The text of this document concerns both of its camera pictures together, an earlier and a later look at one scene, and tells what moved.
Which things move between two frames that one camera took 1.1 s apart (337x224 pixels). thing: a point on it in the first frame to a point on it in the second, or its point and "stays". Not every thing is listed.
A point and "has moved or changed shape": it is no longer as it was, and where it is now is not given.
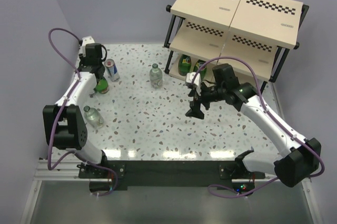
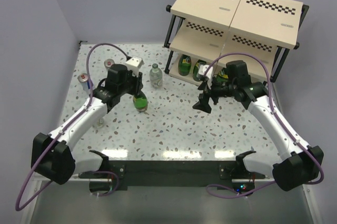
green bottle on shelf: x=184 y=64 stays
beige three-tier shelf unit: x=209 y=22 stays
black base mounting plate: x=152 y=174 stays
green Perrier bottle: x=102 y=86 has moved or changed shape
